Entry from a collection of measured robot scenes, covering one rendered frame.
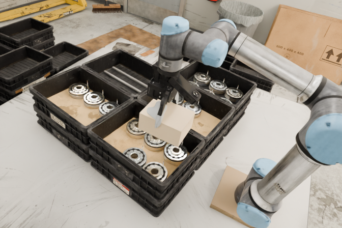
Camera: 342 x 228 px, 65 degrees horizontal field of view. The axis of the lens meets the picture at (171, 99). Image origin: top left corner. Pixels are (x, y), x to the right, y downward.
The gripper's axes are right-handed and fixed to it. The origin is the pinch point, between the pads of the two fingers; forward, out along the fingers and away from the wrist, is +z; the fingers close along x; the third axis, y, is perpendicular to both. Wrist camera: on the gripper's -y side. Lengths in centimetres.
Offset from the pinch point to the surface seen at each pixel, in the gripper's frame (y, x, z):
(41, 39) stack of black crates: 166, -88, 57
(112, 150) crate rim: 15.7, 11.1, 16.9
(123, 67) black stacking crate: 55, -53, 27
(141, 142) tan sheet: 12.8, -6.2, 26.7
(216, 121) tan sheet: -11.4, -40.2, 26.8
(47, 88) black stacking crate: 67, -6, 21
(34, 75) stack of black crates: 126, -44, 56
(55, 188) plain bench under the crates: 34, 25, 40
